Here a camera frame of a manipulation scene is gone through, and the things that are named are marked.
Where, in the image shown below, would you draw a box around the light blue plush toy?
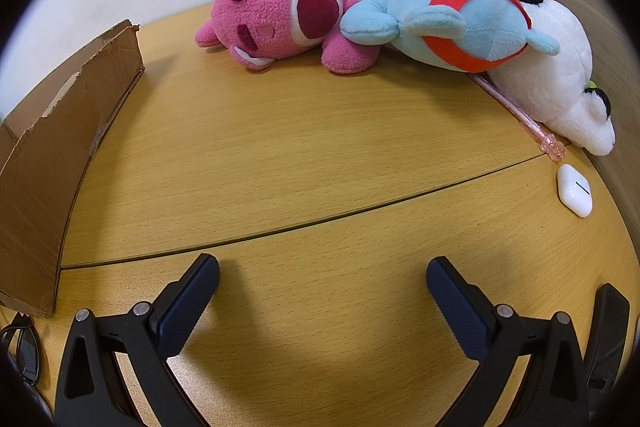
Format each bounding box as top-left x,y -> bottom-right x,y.
340,0 -> 561,72

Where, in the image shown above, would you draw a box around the white earbuds case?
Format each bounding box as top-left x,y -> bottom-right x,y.
556,164 -> 593,218

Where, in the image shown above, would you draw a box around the pink transparent pen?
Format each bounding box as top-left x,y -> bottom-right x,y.
469,74 -> 566,162

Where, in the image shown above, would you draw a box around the pink bear plush toy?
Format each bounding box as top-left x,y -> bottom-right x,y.
194,0 -> 380,75

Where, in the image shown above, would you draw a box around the black smartphone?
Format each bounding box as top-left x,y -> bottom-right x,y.
585,283 -> 630,411

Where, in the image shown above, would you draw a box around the brown cardboard box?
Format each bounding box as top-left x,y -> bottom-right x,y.
0,20 -> 144,317

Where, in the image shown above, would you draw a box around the black sunglasses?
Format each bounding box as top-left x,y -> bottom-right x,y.
1,312 -> 41,387

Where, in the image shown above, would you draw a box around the white panda plush toy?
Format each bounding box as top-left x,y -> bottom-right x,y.
488,0 -> 615,156

